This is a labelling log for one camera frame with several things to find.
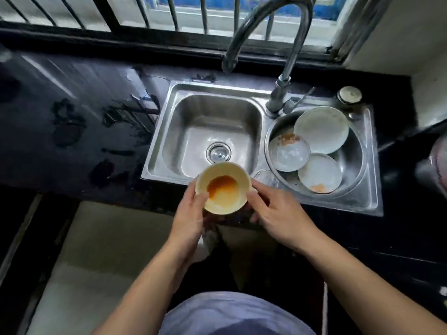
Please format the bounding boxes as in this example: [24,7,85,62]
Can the metal window bars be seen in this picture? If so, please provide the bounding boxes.
[0,0,353,42]

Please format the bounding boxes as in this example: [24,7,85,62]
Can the person's right forearm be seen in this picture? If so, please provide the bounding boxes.
[302,232,447,335]

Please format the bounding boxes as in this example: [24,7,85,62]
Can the pink round container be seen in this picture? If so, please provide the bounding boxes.
[429,134,447,197]

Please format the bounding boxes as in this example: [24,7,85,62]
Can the person's left forearm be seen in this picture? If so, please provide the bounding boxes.
[91,241,201,335]

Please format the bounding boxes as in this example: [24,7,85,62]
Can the white plate with orange stain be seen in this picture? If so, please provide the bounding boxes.
[268,133,311,173]

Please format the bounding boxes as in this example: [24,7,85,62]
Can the cream bowl with orange sauce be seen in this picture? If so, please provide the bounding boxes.
[195,162,252,215]

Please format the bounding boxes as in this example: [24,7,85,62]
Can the person's dark trousers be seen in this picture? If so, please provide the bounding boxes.
[168,223,325,335]

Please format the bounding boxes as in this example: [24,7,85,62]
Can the small white plate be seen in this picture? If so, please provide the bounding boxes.
[298,153,343,194]

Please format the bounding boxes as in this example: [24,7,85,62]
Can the round sink drain strainer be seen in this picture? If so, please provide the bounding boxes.
[206,142,232,164]

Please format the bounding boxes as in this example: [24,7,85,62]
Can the person's right hand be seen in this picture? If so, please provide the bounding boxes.
[246,178,323,256]

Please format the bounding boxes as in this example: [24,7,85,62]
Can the person's light blue shirt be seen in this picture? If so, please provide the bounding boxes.
[159,291,316,335]

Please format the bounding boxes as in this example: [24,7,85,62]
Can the stainless steel double sink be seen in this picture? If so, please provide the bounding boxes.
[141,80,384,217]

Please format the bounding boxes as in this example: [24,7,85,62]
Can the large white plate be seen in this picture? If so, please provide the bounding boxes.
[293,106,350,155]

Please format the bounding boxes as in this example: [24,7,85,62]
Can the round white sink hole cap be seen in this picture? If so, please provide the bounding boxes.
[337,86,362,104]

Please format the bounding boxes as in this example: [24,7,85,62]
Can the person's left hand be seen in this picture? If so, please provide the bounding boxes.
[170,177,209,264]

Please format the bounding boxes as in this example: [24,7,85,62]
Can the chrome gooseneck faucet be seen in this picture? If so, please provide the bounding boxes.
[221,0,315,117]

